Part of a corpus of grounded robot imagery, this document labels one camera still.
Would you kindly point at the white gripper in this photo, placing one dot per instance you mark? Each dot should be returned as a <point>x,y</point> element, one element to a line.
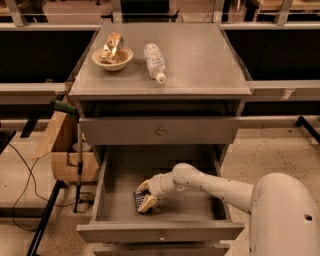
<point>159,187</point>

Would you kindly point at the dark blue rxbar wrapper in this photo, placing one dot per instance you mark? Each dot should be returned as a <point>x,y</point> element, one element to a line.
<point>140,201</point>

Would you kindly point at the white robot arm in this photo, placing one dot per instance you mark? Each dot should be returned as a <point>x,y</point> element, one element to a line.
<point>283,216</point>

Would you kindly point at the open middle drawer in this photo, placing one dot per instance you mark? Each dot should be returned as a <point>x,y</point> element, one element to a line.
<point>187,216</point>

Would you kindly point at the bottom drawer front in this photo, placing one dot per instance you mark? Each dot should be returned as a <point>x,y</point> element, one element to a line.
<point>170,249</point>

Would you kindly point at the closed top drawer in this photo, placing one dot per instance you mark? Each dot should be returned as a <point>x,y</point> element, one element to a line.
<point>160,130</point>

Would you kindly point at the grey drawer cabinet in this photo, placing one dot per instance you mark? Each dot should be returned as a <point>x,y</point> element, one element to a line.
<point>203,79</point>

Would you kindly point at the black stand leg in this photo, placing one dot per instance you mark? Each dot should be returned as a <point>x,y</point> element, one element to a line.
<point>44,219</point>

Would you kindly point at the clear plastic water bottle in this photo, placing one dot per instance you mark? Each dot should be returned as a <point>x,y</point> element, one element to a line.
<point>155,62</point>

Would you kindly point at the beige bowl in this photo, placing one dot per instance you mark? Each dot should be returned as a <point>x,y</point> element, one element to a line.
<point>125,57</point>

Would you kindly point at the crushed golden can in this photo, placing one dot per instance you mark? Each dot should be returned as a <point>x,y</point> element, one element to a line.
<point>112,48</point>

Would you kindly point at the green handled pole tool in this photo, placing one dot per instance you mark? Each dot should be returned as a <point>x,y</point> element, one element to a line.
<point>68,109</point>

